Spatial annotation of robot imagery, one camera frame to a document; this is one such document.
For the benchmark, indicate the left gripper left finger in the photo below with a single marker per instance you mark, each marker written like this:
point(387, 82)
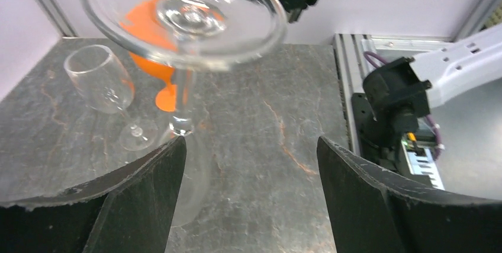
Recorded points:
point(126, 210)

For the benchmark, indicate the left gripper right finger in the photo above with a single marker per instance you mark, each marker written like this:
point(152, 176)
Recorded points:
point(372, 209)

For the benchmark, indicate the clear wine glass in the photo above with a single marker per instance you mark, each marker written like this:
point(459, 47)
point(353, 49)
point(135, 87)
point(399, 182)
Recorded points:
point(255, 28)
point(104, 83)

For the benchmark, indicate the orange wine glass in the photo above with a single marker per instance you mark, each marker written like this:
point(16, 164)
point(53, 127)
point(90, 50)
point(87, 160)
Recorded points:
point(171, 33)

